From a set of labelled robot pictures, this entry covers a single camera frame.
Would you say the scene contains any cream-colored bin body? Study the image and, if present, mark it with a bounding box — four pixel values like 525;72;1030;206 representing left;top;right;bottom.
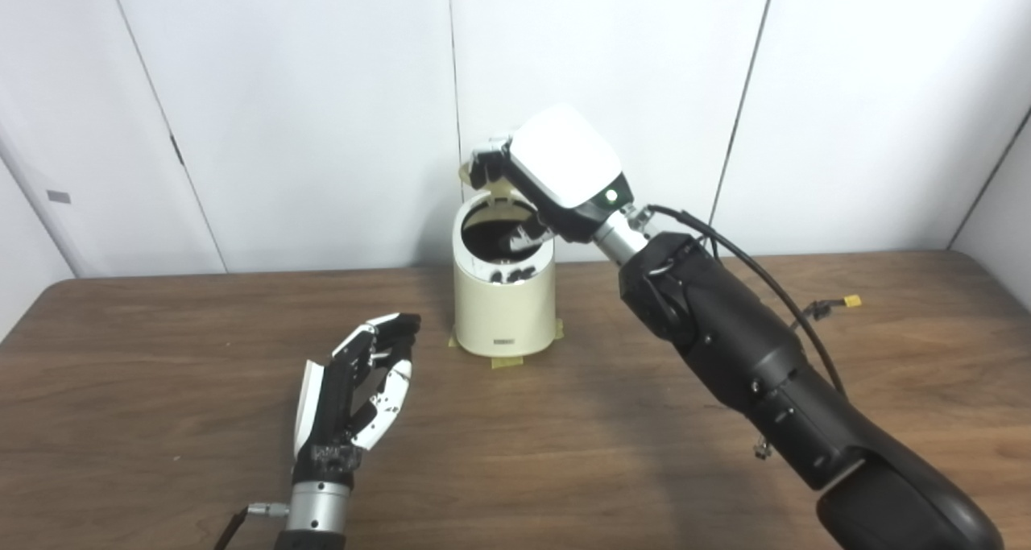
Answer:
452;189;558;358

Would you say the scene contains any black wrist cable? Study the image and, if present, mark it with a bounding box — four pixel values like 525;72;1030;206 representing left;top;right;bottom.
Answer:
213;502;291;550
644;204;848;398

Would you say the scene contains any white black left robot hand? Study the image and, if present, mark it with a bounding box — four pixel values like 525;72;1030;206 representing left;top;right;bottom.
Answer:
292;312;422;486

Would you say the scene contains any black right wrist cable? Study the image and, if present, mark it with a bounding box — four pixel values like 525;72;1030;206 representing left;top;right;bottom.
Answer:
644;204;848;398

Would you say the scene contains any black cable yellow connector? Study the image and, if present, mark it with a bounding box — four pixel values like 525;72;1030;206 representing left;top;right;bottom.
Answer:
793;295;863;329

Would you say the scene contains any cream round bin lid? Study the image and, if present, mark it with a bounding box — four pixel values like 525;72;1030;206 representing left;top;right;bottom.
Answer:
459;159;518;205

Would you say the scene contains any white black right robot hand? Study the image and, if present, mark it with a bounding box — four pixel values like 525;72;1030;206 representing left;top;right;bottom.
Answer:
470;103;634;251

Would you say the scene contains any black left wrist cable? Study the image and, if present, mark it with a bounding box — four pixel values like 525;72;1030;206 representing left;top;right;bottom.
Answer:
213;502;291;550

